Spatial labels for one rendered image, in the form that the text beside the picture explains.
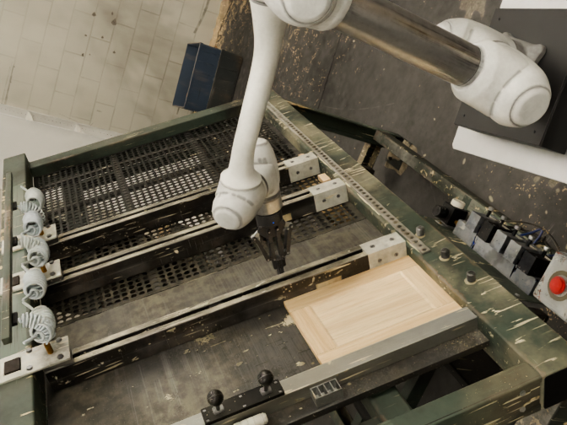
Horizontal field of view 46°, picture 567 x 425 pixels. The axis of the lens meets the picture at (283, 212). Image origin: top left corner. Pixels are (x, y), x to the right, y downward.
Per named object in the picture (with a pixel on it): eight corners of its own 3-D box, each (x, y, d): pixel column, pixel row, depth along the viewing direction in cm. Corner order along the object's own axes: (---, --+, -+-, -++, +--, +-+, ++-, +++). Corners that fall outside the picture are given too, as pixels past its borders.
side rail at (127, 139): (259, 121, 331) (255, 100, 326) (38, 189, 308) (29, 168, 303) (255, 115, 338) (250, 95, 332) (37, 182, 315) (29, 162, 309)
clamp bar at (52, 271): (350, 203, 236) (342, 142, 224) (13, 320, 211) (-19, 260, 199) (339, 191, 244) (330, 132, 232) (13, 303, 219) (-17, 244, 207)
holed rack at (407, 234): (431, 251, 195) (431, 250, 195) (422, 255, 195) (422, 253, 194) (258, 93, 333) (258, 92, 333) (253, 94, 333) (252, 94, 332)
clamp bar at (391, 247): (410, 263, 200) (404, 195, 188) (12, 412, 175) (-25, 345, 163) (395, 247, 209) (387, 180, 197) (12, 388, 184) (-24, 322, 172)
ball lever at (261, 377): (276, 396, 160) (276, 379, 148) (261, 402, 159) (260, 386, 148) (270, 382, 162) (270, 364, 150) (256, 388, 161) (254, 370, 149)
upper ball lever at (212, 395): (229, 416, 157) (225, 400, 146) (213, 422, 157) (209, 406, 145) (224, 400, 159) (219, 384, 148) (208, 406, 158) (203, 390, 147)
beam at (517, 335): (585, 392, 156) (588, 357, 151) (542, 411, 154) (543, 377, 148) (276, 109, 341) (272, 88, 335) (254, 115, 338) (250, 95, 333)
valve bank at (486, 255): (604, 266, 178) (542, 252, 167) (577, 311, 183) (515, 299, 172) (492, 191, 220) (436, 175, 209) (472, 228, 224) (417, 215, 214)
